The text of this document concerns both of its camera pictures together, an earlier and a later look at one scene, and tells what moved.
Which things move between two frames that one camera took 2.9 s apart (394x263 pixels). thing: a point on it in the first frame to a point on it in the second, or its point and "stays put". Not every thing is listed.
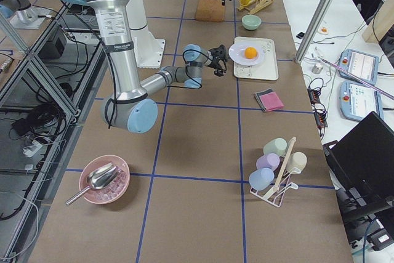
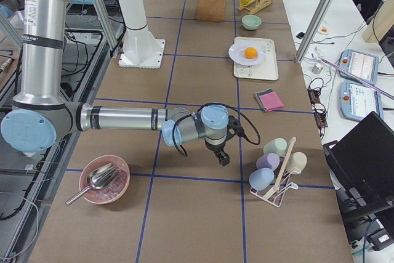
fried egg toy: [323, 31] stays put
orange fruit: [250, 53] stays put
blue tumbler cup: [260, 178] stays put
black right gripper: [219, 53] to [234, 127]
